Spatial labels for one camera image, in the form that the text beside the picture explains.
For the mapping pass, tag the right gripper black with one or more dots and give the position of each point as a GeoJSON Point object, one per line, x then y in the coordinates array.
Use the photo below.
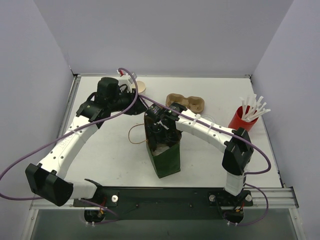
{"type": "Point", "coordinates": [160, 133]}

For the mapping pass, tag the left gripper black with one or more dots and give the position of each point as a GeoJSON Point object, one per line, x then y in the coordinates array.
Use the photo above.
{"type": "Point", "coordinates": [137, 107]}

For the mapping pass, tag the brown green paper bag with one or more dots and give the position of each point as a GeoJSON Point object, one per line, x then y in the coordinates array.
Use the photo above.
{"type": "Point", "coordinates": [165, 164]}

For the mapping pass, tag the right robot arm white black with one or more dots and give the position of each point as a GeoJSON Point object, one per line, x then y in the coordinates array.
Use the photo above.
{"type": "Point", "coordinates": [236, 153]}

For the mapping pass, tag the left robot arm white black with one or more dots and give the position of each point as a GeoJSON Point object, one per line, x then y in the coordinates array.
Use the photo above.
{"type": "Point", "coordinates": [47, 178]}

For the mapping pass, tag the white plastic lid stack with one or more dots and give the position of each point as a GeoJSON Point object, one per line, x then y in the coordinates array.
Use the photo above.
{"type": "Point", "coordinates": [208, 118]}

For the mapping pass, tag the red straw holder cup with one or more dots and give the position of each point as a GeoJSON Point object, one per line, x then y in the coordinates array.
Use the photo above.
{"type": "Point", "coordinates": [236, 121]}

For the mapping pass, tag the white wrapped straws bundle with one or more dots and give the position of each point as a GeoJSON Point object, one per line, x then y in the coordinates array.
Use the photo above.
{"type": "Point", "coordinates": [252, 108]}

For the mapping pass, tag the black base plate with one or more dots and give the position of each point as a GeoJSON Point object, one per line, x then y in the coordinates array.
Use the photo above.
{"type": "Point", "coordinates": [162, 203]}

